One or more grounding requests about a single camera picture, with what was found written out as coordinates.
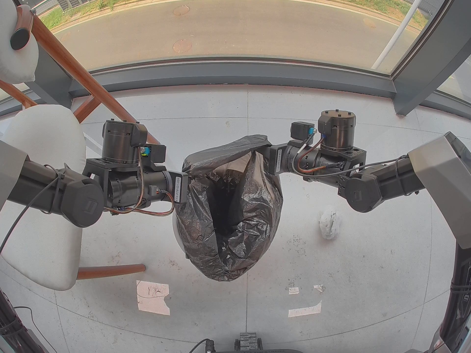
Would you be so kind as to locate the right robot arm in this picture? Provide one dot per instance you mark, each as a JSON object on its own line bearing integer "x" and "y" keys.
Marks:
{"x": 434, "y": 167}

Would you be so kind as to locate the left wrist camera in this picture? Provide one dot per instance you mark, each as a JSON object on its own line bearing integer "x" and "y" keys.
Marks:
{"x": 154, "y": 155}

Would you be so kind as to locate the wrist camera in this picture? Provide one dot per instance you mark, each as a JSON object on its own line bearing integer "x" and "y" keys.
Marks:
{"x": 302, "y": 131}
{"x": 154, "y": 155}

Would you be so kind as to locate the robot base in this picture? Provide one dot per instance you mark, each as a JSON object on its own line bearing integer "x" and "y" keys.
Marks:
{"x": 248, "y": 342}

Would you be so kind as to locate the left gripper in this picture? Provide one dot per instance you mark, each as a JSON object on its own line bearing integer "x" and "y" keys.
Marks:
{"x": 147, "y": 188}

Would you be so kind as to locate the small white paper scrap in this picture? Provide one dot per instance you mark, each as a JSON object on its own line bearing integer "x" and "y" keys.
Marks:
{"x": 318, "y": 288}

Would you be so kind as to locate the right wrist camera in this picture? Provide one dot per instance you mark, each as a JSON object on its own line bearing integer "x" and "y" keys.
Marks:
{"x": 302, "y": 131}

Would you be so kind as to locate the white plastic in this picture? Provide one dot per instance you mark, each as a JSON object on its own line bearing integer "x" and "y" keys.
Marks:
{"x": 330, "y": 223}

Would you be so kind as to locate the black plastic bag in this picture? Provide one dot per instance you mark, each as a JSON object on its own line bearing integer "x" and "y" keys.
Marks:
{"x": 239, "y": 211}

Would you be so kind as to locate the wooden chair with white cushions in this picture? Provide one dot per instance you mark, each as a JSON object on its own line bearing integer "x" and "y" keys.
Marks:
{"x": 40, "y": 182}

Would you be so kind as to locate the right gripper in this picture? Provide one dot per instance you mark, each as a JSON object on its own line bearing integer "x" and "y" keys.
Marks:
{"x": 301, "y": 160}

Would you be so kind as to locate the window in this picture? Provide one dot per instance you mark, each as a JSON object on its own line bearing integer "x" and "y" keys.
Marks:
{"x": 235, "y": 31}

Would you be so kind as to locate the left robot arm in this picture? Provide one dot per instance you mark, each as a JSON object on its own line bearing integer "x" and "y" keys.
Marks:
{"x": 55, "y": 193}

